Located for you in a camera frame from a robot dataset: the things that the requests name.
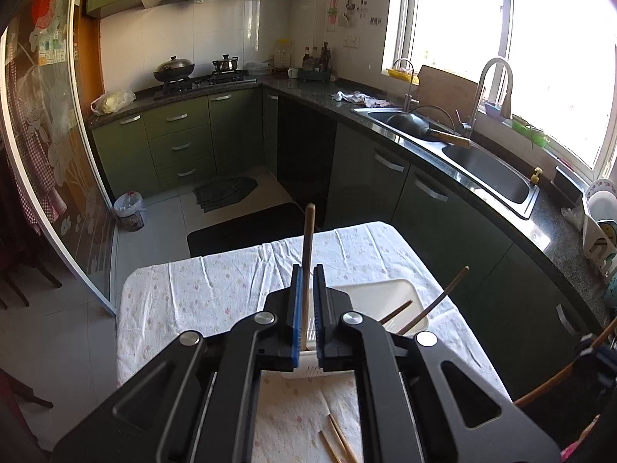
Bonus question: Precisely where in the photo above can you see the printed glass sliding door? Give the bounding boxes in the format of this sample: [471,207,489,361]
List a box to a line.
[0,0,119,318]

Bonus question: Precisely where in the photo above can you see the black gas stove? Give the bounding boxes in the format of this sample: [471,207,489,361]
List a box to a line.
[154,71,259,100]

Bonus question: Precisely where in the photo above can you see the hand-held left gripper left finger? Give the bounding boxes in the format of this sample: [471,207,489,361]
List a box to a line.
[51,264,305,463]

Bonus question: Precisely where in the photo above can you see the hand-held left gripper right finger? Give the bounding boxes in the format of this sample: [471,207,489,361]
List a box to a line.
[313,264,563,463]

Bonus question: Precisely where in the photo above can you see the small trash bin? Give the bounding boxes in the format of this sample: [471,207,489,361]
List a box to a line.
[113,191,146,231]

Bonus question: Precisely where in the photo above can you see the green base cabinets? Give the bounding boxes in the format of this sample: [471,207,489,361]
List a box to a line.
[91,88,617,362]

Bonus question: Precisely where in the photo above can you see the wooden cutting board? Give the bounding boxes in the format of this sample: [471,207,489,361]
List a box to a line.
[415,64,486,119]

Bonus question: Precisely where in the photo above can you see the white dish rack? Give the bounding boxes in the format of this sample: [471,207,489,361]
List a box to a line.
[580,193,617,281]

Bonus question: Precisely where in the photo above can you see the tall steel faucet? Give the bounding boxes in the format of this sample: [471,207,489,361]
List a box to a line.
[465,57,514,136]

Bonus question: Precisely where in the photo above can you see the white plate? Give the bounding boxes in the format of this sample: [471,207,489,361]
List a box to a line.
[585,178,617,214]

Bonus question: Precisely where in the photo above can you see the white plastic utensil holder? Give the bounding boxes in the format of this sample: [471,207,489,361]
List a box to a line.
[282,277,430,380]

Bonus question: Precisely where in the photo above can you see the steel double sink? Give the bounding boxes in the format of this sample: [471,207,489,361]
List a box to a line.
[350,106,541,221]

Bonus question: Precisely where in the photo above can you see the black floor mat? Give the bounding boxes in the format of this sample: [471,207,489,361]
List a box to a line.
[186,202,317,258]

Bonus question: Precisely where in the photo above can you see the dark rectangular tray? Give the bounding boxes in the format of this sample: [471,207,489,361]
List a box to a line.
[554,166,589,199]

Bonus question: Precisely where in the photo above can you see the black wok with wooden handle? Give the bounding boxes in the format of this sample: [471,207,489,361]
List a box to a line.
[386,105,472,150]

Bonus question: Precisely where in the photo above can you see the large window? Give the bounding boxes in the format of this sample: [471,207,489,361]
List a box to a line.
[383,0,617,180]

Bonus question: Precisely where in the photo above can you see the wooden chair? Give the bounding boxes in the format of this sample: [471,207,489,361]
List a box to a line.
[0,258,64,310]

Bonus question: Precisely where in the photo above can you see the dark sauce bottles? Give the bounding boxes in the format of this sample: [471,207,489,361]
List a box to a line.
[302,42,334,71]

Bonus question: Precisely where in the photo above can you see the plastic bag with food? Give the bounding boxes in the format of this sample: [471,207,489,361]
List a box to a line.
[91,90,137,116]

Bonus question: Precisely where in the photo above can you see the small steel faucet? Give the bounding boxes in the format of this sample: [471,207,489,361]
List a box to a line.
[392,58,416,113]

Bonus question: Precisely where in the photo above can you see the small lidded pot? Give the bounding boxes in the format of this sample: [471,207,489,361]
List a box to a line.
[212,54,241,74]

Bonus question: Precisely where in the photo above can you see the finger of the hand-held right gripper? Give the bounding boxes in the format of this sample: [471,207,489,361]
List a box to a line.
[571,332,617,387]

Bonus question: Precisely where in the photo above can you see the dark stone countertop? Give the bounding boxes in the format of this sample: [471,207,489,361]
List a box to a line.
[89,74,617,321]

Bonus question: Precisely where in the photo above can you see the crumpled dish rag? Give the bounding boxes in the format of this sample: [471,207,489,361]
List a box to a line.
[330,90,389,109]

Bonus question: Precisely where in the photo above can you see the white floral tablecloth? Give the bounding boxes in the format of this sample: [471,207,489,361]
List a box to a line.
[117,221,512,463]

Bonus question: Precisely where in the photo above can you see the red checked apron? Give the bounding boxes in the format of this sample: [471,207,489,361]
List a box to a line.
[0,58,69,223]

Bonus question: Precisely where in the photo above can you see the green bowls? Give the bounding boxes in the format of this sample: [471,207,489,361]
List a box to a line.
[510,114,551,149]

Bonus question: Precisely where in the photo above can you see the black wok with lid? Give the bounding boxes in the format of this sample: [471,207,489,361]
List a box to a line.
[153,55,196,83]

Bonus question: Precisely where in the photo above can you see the grey floor mat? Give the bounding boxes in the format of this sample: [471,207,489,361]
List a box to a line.
[192,176,259,214]

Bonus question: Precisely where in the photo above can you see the hanging wall utensils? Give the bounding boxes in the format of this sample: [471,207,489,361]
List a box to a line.
[326,0,384,28]

